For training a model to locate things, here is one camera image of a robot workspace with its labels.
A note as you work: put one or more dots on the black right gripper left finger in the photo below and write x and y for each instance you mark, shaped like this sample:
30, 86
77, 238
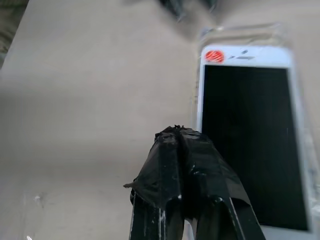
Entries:
155, 175

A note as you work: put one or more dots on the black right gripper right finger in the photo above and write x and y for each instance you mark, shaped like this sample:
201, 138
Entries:
210, 180

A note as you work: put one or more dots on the white smartphone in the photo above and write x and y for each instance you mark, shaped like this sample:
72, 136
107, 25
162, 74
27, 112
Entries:
250, 140

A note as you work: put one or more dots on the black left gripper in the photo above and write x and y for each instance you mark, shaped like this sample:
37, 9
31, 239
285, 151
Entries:
175, 7

